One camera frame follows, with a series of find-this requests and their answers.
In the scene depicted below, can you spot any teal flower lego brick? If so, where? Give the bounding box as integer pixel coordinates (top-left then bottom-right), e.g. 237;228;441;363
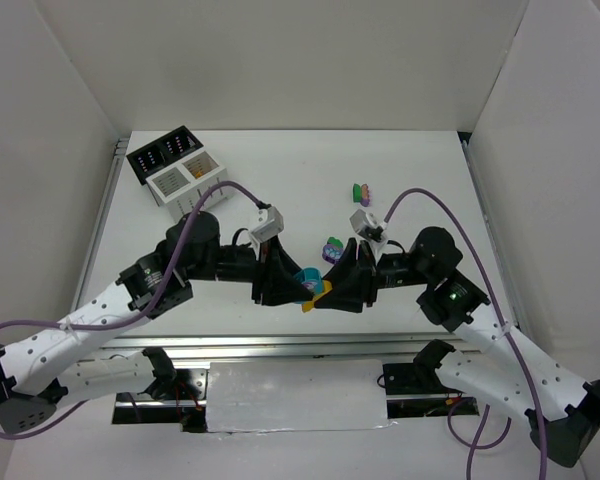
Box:
294;267;325;296

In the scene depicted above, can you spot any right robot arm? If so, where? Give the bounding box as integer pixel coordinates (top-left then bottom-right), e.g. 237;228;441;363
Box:
314;227;600;468

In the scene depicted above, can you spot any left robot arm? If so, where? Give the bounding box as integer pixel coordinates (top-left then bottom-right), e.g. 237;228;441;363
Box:
0;212;314;440

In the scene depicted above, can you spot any purple lotus lego brick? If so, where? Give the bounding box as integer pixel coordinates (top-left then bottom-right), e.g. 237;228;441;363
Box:
322;243;344;265

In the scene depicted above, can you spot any green lego behind lotus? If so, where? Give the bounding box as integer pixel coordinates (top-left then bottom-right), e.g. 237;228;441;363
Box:
327;237;343;248

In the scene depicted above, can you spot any white foam board front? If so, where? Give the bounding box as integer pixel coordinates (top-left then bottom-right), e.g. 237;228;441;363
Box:
206;360;389;433

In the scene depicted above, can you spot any white slotted container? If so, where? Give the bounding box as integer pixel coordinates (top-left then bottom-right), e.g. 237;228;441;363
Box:
147;148;229;223

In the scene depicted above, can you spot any black slotted container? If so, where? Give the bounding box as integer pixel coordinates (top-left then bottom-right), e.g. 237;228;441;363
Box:
126;126;203;186

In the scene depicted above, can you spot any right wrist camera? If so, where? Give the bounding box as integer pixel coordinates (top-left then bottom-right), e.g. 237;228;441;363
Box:
350;209;388;257

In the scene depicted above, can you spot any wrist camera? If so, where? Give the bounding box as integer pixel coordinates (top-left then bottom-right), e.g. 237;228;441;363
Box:
248;206;284;246
350;209;388;257

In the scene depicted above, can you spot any aluminium table rail front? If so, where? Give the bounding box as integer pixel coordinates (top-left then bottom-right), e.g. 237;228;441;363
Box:
89;333;478;363

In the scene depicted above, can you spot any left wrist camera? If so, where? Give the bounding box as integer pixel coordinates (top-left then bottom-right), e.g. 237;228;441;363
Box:
248;206;284;246

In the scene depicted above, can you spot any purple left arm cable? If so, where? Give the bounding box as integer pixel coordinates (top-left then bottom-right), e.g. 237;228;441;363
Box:
0;181;269;441

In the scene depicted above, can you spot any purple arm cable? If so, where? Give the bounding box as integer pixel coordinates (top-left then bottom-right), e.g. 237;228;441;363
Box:
0;181;269;441
384;187;549;480

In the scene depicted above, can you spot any aluminium rail right side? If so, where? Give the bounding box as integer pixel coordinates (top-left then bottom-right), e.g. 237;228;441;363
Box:
457;131;522;328

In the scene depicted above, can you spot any aluminium rail left side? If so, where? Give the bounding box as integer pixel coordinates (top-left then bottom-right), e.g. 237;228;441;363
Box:
70;137;130;312

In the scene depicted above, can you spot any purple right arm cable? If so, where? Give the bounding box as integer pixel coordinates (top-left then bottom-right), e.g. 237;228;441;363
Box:
384;187;549;480

